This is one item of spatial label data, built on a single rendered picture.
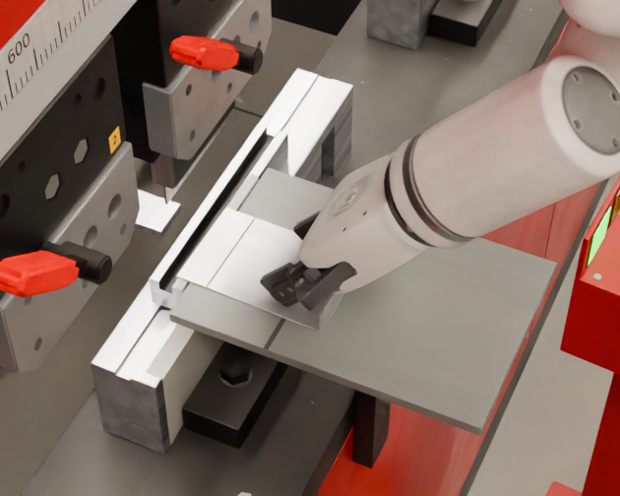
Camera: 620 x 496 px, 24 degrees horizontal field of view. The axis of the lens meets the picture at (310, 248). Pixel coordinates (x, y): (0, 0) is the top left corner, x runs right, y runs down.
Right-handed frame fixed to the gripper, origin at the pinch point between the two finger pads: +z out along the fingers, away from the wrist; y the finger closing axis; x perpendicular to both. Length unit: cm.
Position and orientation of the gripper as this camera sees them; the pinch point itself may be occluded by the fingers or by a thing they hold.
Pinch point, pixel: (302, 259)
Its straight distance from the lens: 114.0
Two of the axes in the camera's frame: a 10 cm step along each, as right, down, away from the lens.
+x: 6.9, 6.7, 2.7
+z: -5.9, 3.0, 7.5
